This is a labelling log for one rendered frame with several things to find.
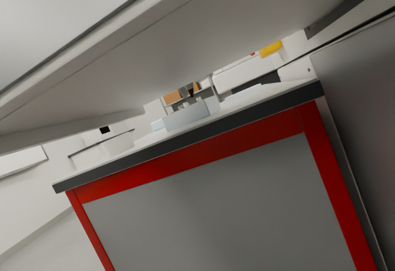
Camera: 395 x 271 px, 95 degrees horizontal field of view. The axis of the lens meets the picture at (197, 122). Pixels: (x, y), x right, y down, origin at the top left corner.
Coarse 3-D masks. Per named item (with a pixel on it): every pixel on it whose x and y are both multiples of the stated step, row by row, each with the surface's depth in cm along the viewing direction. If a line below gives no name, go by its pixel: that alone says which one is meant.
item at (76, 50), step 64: (0, 0) 9; (64, 0) 8; (128, 0) 7; (192, 0) 8; (256, 0) 11; (320, 0) 16; (0, 64) 9; (64, 64) 9; (128, 64) 12; (192, 64) 20; (0, 128) 14
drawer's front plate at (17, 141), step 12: (84, 120) 24; (96, 120) 26; (108, 120) 28; (120, 120) 30; (24, 132) 17; (36, 132) 18; (48, 132) 19; (60, 132) 20; (72, 132) 22; (84, 132) 25; (0, 144) 15; (12, 144) 16; (24, 144) 17; (36, 144) 18; (0, 156) 16
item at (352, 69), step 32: (352, 32) 20; (384, 32) 15; (288, 64) 46; (320, 64) 28; (352, 64) 21; (384, 64) 16; (352, 96) 23; (384, 96) 18; (352, 128) 26; (384, 128) 20; (352, 160) 31; (384, 160) 22; (352, 192) 36; (384, 192) 25; (384, 224) 28; (384, 256) 33
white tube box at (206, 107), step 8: (192, 104) 40; (200, 104) 39; (208, 104) 40; (216, 104) 45; (176, 112) 42; (184, 112) 42; (192, 112) 41; (200, 112) 40; (208, 112) 39; (168, 120) 44; (176, 120) 43; (184, 120) 42; (192, 120) 41; (168, 128) 44; (176, 128) 43
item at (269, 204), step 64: (192, 128) 32; (256, 128) 30; (320, 128) 28; (128, 192) 39; (192, 192) 36; (256, 192) 33; (320, 192) 30; (128, 256) 43; (192, 256) 38; (256, 256) 35; (320, 256) 32
